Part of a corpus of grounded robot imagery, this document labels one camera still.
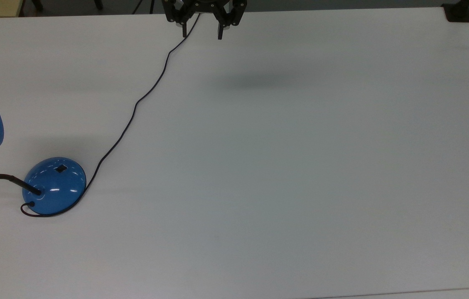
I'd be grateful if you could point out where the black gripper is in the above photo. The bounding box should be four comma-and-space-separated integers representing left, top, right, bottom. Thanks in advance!
162, 0, 246, 40

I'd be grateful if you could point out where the blue desk lamp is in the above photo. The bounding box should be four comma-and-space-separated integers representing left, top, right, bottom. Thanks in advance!
0, 83, 87, 216

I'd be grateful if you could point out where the black table clamp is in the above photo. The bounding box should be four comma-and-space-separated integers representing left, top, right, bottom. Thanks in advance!
442, 0, 469, 22

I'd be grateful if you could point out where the black lamp power cord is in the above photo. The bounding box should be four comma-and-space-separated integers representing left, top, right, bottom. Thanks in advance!
20, 14, 200, 217

